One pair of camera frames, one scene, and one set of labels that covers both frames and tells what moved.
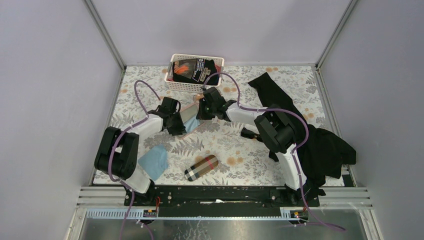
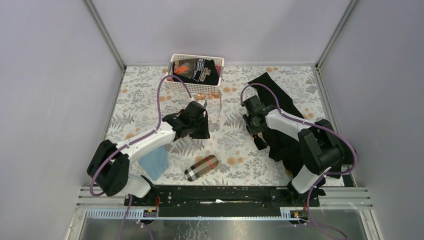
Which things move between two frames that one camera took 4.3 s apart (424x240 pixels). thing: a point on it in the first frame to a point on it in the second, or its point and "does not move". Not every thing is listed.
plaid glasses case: (201, 167) does not move
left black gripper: (180, 128) to (205, 133)
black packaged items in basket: (196, 71) does not move
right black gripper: (201, 114) to (252, 130)
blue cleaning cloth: (155, 161) does not move
